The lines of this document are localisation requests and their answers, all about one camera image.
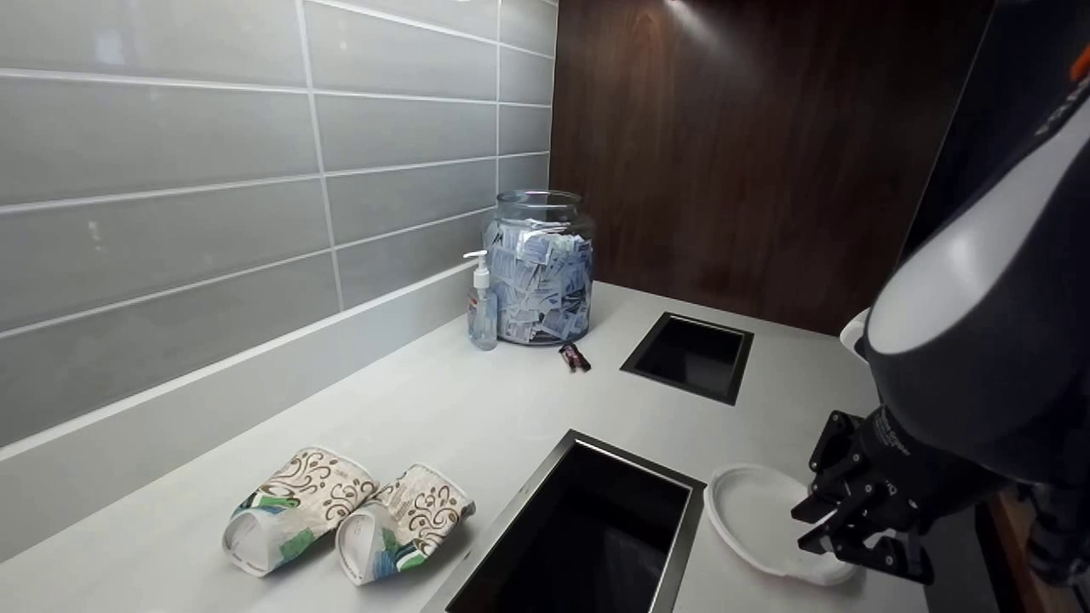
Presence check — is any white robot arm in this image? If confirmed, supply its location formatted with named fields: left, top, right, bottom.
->
left=789, top=0, right=1090, bottom=586

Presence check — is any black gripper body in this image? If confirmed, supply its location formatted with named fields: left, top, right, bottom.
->
left=789, top=408, right=1002, bottom=586

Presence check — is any glass jar of packets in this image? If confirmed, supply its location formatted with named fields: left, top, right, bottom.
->
left=483, top=189, right=593, bottom=344

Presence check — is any small dark snack wrapper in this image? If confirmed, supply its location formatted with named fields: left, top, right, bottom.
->
left=559, top=342, right=593, bottom=373

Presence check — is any white paper plate with chips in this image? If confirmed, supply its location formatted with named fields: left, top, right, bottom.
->
left=706, top=464, right=859, bottom=590

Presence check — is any small clear sanitizer bottle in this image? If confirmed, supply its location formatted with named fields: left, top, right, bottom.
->
left=464, top=248, right=497, bottom=350

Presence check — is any patterned paper cup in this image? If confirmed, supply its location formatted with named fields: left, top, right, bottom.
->
left=333, top=464, right=474, bottom=586
left=220, top=445, right=376, bottom=575

